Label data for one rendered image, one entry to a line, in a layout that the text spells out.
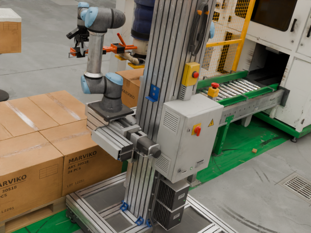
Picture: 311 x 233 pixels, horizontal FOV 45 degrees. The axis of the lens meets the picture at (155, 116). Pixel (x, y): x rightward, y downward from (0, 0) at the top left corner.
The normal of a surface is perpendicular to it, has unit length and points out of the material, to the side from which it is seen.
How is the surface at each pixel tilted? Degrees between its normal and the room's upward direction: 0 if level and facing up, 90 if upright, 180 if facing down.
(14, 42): 90
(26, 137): 0
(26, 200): 90
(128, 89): 90
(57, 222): 0
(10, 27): 90
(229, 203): 0
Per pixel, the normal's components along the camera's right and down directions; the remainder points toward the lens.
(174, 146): -0.73, 0.21
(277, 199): 0.16, -0.88
